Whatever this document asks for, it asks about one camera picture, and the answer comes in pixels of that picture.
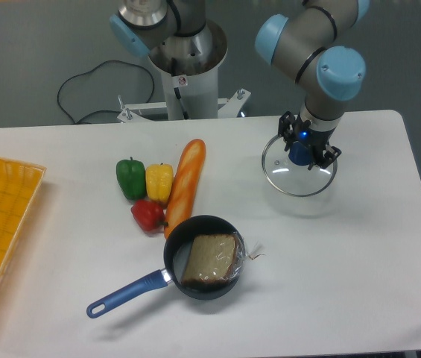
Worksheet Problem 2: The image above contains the glass pot lid blue knob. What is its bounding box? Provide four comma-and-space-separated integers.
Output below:
261, 136, 338, 198

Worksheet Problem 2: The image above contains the green toy bell pepper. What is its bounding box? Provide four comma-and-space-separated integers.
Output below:
115, 157, 147, 201

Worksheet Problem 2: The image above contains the black floor cable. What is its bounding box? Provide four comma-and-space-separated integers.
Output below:
56, 59, 156, 125

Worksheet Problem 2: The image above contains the yellow toy bell pepper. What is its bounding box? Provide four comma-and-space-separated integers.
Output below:
145, 163, 174, 207

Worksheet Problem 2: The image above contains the toy baguette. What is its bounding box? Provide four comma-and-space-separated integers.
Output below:
164, 139, 206, 239

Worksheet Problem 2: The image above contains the black pan blue handle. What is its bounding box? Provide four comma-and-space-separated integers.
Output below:
86, 215, 247, 318

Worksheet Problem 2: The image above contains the red toy bell pepper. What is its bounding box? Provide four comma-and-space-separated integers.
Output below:
130, 199, 168, 233

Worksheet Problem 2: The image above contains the black cable on pedestal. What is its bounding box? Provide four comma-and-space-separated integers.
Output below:
171, 55, 191, 120

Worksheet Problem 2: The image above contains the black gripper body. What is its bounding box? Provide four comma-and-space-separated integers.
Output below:
291, 114, 338, 159

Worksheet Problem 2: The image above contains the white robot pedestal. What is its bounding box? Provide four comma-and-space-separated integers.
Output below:
117, 19, 251, 122

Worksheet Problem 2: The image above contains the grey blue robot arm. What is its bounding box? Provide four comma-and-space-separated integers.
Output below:
110, 1, 370, 168

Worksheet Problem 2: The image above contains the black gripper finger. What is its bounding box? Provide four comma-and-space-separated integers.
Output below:
308, 145, 341, 170
278, 111, 297, 151

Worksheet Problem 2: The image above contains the wrapped bread slice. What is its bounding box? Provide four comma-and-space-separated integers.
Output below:
180, 232, 264, 290

